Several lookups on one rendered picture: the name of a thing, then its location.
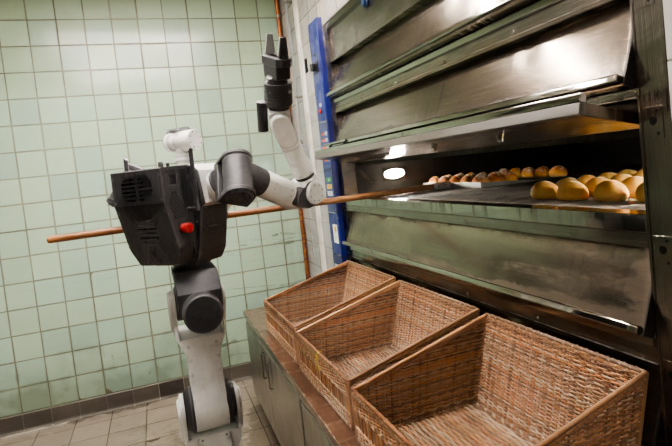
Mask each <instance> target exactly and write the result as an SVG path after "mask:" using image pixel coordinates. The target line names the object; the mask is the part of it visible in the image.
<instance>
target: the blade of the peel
mask: <svg viewBox="0 0 672 446"><path fill-rule="evenodd" d="M543 179H547V178H537V179H518V180H513V181H495V182H450V185H451V188H487V187H494V186H501V185H508V184H515V183H522V182H529V181H536V180H543Z"/></svg>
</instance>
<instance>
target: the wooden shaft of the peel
mask: <svg viewBox="0 0 672 446"><path fill-rule="evenodd" d="M428 190H434V184H427V185H419V186H412V187H405V188H397V189H390V190H383V191H375V192H368V193H361V194H353V195H346V196H338V197H331V198H324V199H322V201H321V202H320V203H318V204H316V205H314V206H321V205H328V204H335V203H342V202H349V201H356V200H364V199H371V198H378V197H385V196H392V195H399V194H406V193H414V192H421V191H428ZM314 206H313V207H314ZM285 210H292V209H286V208H284V207H281V206H279V205H272V206H265V207H258V208H250V209H243V210H236V211H228V216H227V219H228V218H235V217H242V216H249V215H257V214H264V213H271V212H278V211H285ZM121 233H124V232H123V229H122V227H121V226H118V227H111V228H103V229H96V230H89V231H81V232H74V233H67V234H59V235H52V236H48V237H47V242H48V243H57V242H64V241H71V240H78V239H85V238H93V237H100V236H107V235H114V234H121Z"/></svg>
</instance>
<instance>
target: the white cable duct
mask: <svg viewBox="0 0 672 446"><path fill-rule="evenodd" d="M292 5H293V13H294V22H295V31H296V40H297V49H298V58H299V67H300V76H301V85H302V94H303V103H304V112H305V121H306V130H307V139H308V148H309V156H310V162H311V164H312V167H313V169H314V174H315V176H316V167H315V159H314V149H313V140H312V131H311V122H310V113H309V104H308V95H307V86H306V77H305V68H304V59H303V50H302V41H301V32H300V23H299V14H298V5H297V0H292ZM316 178H317V176H316ZM315 210H316V219H317V228H318V237H319V246H320V255H321V264H322V272H324V271H326V270H327V266H326V257H325V248H324V239H323V230H322V221H321V212H320V206H315Z"/></svg>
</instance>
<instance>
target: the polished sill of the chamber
mask: <svg viewBox="0 0 672 446"><path fill-rule="evenodd" d="M346 205H354V206H365V207H375V208H385V209H396V210H406V211H417V212H427V213H438V214H448V215H458V216H469V217H479V218H490V219H500V220H511V221H521V222H532V223H542V224H552V225H563V226H573V227H584V228H594V229H605V230H615V231H625V232H636V233H646V234H647V220H646V210H632V209H612V208H591V207H570V206H550V205H529V204H508V203H488V202H467V201H446V200H426V199H405V198H384V197H378V198H371V199H364V200H356V201H349V202H346Z"/></svg>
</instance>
